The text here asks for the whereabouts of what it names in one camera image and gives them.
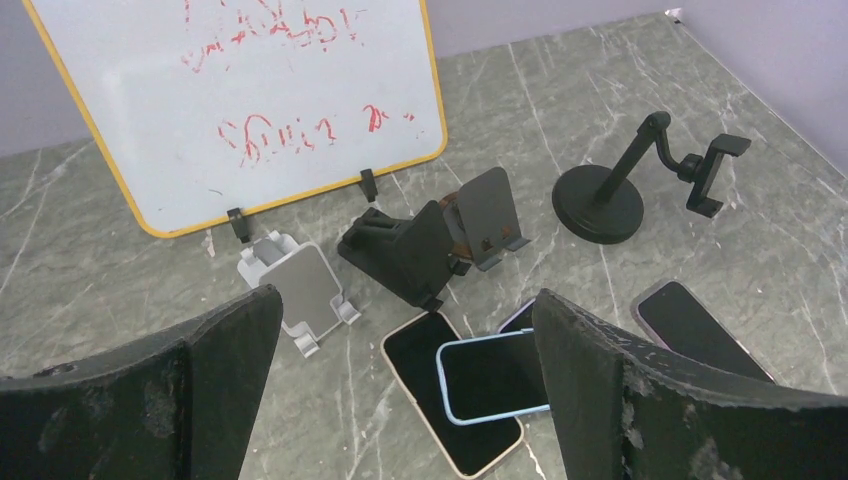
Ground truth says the white phone stand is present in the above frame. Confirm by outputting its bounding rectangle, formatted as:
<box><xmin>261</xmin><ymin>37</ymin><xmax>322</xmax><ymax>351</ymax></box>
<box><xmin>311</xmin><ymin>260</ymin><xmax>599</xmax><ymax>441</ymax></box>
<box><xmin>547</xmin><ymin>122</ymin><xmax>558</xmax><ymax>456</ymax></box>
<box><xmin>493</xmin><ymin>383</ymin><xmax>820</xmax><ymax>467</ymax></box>
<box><xmin>237</xmin><ymin>230</ymin><xmax>361</xmax><ymax>357</ymax></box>

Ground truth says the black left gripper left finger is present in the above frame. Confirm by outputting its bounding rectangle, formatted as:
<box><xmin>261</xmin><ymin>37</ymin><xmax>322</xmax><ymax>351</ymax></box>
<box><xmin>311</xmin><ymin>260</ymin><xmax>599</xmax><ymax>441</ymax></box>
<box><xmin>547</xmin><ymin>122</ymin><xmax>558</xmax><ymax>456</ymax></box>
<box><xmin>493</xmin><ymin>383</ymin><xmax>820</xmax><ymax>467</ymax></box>
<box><xmin>1</xmin><ymin>285</ymin><xmax>284</xmax><ymax>479</ymax></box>

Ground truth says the phone with beige case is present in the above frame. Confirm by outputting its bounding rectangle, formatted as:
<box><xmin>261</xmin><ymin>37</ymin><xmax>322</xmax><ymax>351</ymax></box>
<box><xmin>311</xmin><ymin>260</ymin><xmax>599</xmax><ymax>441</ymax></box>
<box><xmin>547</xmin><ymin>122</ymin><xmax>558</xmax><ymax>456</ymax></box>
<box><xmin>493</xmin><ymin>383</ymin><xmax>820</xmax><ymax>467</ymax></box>
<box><xmin>380</xmin><ymin>311</ymin><xmax>524</xmax><ymax>479</ymax></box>

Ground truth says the yellow framed whiteboard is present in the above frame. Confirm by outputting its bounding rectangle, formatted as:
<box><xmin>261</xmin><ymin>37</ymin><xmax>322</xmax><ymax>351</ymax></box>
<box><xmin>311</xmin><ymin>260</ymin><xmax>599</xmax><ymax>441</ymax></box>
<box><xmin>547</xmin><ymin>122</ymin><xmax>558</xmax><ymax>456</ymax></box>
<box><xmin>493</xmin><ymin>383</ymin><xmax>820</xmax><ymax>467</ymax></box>
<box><xmin>25</xmin><ymin>1</ymin><xmax>448</xmax><ymax>238</ymax></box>

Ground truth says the phone with blue case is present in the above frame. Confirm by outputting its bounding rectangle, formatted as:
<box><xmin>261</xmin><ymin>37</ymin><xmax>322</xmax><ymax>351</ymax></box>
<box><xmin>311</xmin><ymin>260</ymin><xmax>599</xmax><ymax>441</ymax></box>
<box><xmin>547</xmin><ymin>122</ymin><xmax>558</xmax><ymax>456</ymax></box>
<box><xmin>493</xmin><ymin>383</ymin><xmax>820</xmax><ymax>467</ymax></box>
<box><xmin>435</xmin><ymin>328</ymin><xmax>550</xmax><ymax>426</ymax></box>

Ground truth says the black round base phone holder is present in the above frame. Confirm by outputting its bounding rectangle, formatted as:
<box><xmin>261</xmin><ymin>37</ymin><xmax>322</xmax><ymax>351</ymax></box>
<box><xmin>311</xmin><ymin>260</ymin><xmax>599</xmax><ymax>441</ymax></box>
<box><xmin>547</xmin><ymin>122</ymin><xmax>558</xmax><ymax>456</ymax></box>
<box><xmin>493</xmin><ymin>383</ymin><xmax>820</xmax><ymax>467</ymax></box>
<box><xmin>552</xmin><ymin>111</ymin><xmax>751</xmax><ymax>245</ymax></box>

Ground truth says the dark grey metal phone stand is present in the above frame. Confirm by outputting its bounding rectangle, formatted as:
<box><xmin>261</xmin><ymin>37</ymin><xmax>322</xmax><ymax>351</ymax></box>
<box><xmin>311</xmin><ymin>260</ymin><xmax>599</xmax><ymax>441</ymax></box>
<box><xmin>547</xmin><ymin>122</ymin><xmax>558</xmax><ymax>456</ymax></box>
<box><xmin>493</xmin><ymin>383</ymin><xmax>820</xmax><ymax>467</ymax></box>
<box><xmin>439</xmin><ymin>167</ymin><xmax>529</xmax><ymax>272</ymax></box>

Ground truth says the black folding phone stand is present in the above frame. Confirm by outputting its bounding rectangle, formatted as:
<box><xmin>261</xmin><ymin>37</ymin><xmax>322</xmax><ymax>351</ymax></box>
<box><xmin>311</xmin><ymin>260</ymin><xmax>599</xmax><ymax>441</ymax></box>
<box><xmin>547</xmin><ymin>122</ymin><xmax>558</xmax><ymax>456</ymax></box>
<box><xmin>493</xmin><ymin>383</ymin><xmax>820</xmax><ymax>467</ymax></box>
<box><xmin>337</xmin><ymin>200</ymin><xmax>471</xmax><ymax>312</ymax></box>

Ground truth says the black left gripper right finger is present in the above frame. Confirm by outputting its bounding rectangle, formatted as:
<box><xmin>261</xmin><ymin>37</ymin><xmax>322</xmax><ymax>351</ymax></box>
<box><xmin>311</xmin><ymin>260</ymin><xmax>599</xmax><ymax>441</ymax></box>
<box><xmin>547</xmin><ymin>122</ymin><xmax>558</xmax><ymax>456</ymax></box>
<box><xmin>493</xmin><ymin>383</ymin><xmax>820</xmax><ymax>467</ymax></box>
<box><xmin>532</xmin><ymin>289</ymin><xmax>847</xmax><ymax>479</ymax></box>

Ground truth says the phone with lilac case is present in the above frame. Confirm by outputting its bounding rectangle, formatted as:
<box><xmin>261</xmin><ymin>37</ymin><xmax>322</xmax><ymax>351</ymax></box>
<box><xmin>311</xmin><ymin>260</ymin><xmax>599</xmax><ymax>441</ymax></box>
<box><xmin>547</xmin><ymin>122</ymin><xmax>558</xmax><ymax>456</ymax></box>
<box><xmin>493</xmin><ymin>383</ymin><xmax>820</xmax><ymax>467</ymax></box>
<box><xmin>497</xmin><ymin>299</ymin><xmax>535</xmax><ymax>333</ymax></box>

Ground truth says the phone with pink case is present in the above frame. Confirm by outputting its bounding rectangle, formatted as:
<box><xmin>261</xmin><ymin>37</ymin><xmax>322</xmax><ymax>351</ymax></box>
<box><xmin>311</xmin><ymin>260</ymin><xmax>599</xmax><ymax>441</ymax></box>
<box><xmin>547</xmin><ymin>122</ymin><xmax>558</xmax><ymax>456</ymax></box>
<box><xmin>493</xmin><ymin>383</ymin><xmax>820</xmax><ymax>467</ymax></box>
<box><xmin>631</xmin><ymin>279</ymin><xmax>775</xmax><ymax>383</ymax></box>

